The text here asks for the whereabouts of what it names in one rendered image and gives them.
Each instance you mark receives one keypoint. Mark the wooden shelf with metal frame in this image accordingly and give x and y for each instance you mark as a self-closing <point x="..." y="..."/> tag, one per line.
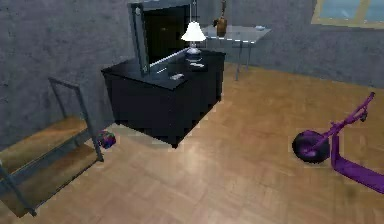
<point x="46" y="156"/>

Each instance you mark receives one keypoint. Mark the grey framed television set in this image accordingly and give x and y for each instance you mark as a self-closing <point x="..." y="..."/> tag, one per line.
<point x="163" y="33"/>

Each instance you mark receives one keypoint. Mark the glass top metal table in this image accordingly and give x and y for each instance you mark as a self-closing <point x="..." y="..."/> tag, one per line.
<point x="238" y="35"/>

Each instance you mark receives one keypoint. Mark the purple blue ball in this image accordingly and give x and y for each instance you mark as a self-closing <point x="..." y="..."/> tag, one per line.
<point x="106" y="139"/>

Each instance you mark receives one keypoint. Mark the white shade table lamp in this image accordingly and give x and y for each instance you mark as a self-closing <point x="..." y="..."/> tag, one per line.
<point x="193" y="33"/>

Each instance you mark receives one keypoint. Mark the small pale dish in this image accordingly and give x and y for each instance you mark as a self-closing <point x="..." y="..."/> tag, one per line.
<point x="259" y="28"/>

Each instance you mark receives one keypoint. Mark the small grey remote control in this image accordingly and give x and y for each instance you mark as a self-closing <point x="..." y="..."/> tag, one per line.
<point x="176" y="77"/>

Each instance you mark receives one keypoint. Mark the black chest of drawers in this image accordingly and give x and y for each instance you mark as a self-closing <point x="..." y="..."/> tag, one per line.
<point x="160" y="106"/>

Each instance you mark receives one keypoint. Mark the purple kick scooter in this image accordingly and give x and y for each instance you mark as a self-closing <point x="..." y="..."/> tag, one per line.
<point x="336" y="146"/>

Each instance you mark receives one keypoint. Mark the yellow framed window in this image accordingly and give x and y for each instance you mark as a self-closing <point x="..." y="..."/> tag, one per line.
<point x="350" y="11"/>

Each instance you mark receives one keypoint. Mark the brown vase with plant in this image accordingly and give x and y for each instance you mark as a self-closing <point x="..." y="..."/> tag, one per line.
<point x="221" y="24"/>

